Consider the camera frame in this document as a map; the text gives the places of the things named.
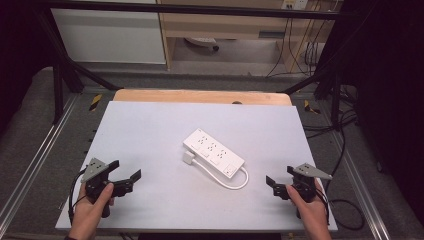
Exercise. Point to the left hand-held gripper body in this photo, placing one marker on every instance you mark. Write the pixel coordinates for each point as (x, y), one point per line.
(95, 168)

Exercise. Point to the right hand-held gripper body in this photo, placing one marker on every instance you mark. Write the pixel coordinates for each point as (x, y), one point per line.
(305, 183)

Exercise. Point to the white plug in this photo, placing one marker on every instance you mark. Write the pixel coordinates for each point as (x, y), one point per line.
(188, 157)

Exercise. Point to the white power strip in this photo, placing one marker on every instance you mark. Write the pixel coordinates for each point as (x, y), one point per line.
(213, 151)

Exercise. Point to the person's right hand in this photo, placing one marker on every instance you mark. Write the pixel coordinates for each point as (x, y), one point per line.
(311, 213)

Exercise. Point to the person's left hand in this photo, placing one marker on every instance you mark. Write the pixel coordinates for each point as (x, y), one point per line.
(87, 213)

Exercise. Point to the wooden table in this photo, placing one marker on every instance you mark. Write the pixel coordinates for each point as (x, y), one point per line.
(200, 96)

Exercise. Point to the white cabinet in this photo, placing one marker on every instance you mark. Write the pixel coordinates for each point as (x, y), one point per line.
(106, 36)

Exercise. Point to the office chair base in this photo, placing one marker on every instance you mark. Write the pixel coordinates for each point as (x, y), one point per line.
(203, 41)

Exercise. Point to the light wooden desk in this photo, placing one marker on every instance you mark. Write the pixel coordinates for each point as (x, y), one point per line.
(226, 23)

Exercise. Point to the aluminium rail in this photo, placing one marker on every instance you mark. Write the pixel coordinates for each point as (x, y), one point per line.
(40, 153)
(363, 186)

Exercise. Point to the white wall socket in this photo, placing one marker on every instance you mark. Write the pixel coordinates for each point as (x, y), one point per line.
(295, 4)

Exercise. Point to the black metal frame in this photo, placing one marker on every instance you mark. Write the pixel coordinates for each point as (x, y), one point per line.
(200, 9)

